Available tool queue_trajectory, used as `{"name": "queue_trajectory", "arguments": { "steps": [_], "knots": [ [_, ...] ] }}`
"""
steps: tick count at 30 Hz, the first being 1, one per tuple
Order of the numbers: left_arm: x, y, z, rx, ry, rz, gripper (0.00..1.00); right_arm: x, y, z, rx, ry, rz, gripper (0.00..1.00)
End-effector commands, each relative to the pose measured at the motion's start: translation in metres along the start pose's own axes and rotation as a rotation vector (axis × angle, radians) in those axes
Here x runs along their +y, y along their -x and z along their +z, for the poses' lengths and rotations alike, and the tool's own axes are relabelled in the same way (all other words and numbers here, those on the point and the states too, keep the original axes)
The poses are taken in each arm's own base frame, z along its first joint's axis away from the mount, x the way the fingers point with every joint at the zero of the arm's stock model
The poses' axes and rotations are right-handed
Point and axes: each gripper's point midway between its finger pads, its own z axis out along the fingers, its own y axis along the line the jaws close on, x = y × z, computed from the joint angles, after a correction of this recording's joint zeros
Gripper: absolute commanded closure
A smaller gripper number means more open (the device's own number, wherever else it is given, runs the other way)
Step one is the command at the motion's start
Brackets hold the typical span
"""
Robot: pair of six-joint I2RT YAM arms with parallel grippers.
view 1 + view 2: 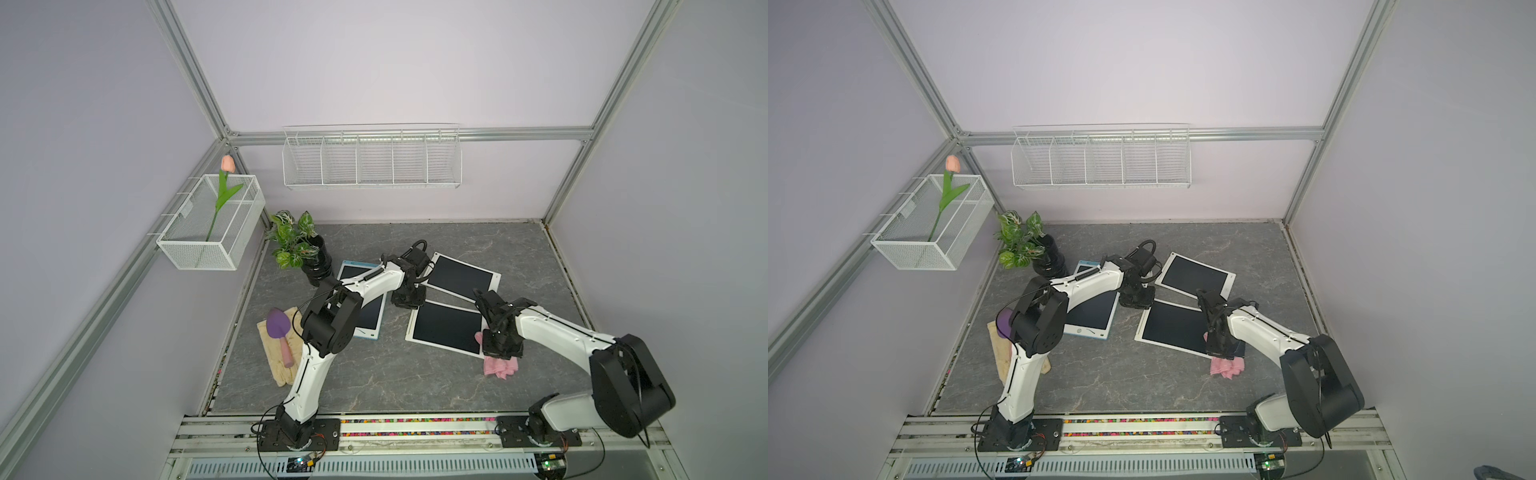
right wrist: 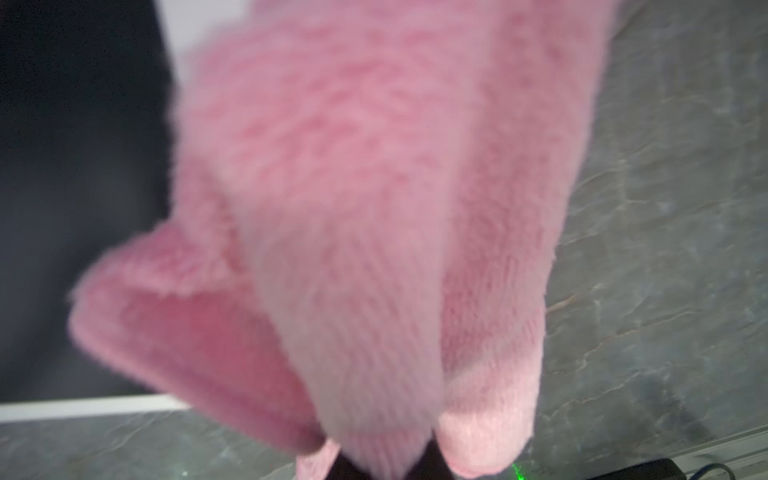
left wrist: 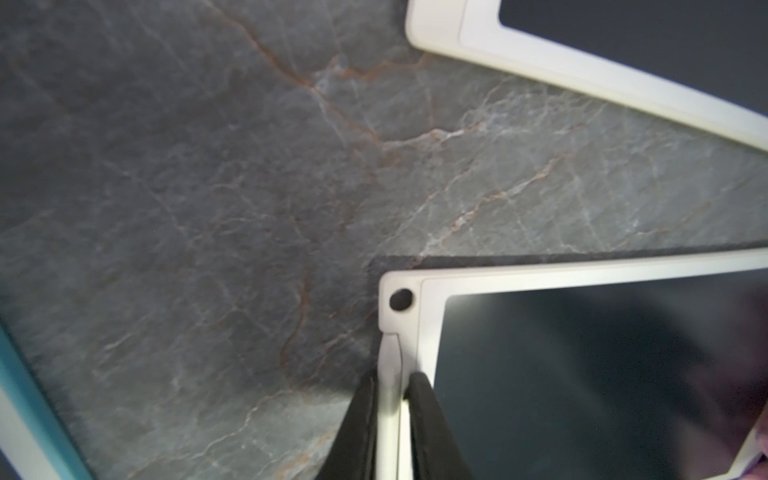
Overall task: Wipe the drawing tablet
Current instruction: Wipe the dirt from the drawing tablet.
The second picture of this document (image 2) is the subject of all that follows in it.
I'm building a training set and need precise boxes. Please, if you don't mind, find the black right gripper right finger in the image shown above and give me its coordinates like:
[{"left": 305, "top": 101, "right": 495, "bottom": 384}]
[{"left": 407, "top": 440, "right": 454, "bottom": 480}]

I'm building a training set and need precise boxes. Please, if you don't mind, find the pink microfiber cloth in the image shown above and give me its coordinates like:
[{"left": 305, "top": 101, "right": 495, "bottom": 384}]
[{"left": 69, "top": 1, "right": 618, "bottom": 479}]

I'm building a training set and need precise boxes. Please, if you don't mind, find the black controller box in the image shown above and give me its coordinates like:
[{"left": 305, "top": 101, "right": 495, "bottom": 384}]
[{"left": 590, "top": 458, "right": 687, "bottom": 480}]

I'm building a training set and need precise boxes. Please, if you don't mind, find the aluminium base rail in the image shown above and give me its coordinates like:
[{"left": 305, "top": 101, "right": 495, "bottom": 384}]
[{"left": 672, "top": 426, "right": 767, "bottom": 479}]

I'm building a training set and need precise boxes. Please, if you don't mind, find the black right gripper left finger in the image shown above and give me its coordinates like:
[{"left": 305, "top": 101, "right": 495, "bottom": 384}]
[{"left": 326, "top": 453, "right": 371, "bottom": 480}]

